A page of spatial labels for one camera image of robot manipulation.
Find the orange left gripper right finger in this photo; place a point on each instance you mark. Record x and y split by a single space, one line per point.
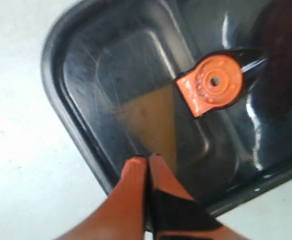
176 215

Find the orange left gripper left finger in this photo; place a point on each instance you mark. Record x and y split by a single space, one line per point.
121 215

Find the dark transparent box lid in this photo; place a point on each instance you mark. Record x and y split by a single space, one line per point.
110 67

